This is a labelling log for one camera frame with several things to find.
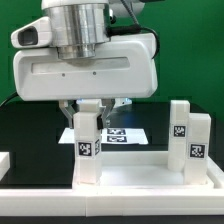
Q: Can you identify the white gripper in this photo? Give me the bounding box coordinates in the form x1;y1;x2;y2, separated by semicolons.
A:
13;33;158;130

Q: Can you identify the fiducial marker sheet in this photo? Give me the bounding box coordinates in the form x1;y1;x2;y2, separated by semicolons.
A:
58;128;148;145

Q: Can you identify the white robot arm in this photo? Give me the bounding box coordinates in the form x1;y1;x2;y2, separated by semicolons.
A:
11;0;159;128

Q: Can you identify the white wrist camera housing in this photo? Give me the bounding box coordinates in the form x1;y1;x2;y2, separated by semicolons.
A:
11;16;53;49

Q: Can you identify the black cable bundle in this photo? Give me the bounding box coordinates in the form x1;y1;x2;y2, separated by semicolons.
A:
0;91;18;108

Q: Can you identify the white left barrier wall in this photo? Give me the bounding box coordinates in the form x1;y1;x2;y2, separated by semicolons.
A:
0;152;10;181

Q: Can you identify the white front barrier wall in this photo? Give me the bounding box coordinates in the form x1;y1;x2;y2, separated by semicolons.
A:
0;189;224;217

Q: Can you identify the white barrier wall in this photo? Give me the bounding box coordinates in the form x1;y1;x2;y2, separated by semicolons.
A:
0;189;224;217
0;152;10;181

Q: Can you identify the white desk top tray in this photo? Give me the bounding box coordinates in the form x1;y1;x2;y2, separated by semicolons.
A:
71;150;224;193

